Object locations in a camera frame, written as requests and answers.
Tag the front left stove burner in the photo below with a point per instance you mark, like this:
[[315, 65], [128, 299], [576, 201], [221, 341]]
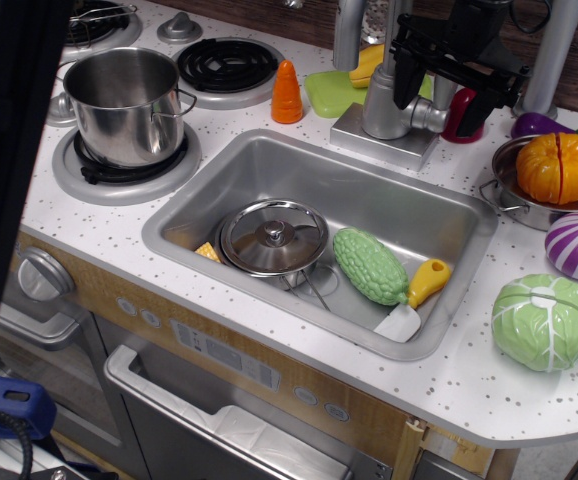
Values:
[[67, 167]]

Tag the grey metal sink basin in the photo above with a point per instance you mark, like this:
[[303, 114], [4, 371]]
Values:
[[415, 220]]

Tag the back left stove burner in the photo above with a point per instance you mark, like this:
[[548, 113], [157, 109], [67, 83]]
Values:
[[98, 24]]

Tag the green toy bitter melon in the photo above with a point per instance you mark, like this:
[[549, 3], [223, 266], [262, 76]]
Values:
[[371, 267]]

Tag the left silver stove knob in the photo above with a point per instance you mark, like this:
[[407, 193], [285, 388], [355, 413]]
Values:
[[60, 112]]

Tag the small pot under lid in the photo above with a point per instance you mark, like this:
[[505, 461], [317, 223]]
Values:
[[297, 282]]

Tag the back right stove burner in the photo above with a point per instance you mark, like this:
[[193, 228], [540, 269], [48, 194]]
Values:
[[228, 73]]

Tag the silver vertical pole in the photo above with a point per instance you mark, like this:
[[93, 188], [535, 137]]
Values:
[[552, 53]]

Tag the silver toy faucet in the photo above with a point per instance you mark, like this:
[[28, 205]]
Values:
[[376, 128]]

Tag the silver oven door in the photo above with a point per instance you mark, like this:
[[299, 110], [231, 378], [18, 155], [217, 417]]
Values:
[[56, 344]]

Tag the orange toy pumpkin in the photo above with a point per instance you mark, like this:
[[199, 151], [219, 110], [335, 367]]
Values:
[[547, 168]]

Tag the purple toy eggplant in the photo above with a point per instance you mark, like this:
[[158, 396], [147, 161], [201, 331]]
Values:
[[535, 124]]

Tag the silver stove knob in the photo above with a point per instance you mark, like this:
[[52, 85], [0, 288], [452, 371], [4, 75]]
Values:
[[60, 112], [180, 29]]

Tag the red toy pepper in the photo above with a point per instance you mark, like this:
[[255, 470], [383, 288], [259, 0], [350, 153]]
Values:
[[458, 107]]

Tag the steel pot lid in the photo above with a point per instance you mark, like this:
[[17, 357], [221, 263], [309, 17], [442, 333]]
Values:
[[272, 237]]

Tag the stove burner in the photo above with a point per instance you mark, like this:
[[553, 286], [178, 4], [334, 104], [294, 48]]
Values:
[[228, 73], [98, 24], [67, 167]]

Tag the yellow handled toy spatula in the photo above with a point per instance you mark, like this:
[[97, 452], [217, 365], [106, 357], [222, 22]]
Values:
[[403, 322]]

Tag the silver dishwasher door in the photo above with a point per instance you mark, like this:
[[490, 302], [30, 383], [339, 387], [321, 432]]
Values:
[[221, 439]]

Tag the stainless steel pot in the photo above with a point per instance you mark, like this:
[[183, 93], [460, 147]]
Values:
[[128, 106]]

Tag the silver faucet lever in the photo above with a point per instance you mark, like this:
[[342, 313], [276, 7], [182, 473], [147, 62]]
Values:
[[422, 114]]

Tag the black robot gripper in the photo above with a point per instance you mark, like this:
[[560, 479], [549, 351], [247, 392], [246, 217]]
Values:
[[465, 48]]

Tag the green toy cabbage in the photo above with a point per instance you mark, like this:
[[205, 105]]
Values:
[[534, 321]]

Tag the small steel pan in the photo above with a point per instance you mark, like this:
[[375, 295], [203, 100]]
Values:
[[504, 194]]

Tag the yellow toy banana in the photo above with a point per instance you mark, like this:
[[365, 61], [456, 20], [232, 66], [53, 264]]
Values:
[[369, 59]]

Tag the blue clamp device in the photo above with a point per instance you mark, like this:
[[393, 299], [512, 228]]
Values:
[[28, 403]]

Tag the orange toy carrot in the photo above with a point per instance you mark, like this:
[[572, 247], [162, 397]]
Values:
[[286, 102]]

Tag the silver oven knob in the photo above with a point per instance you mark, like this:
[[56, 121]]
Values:
[[41, 277]]

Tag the green cutting board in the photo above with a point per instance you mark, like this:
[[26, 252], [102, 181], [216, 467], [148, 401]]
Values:
[[332, 93]]

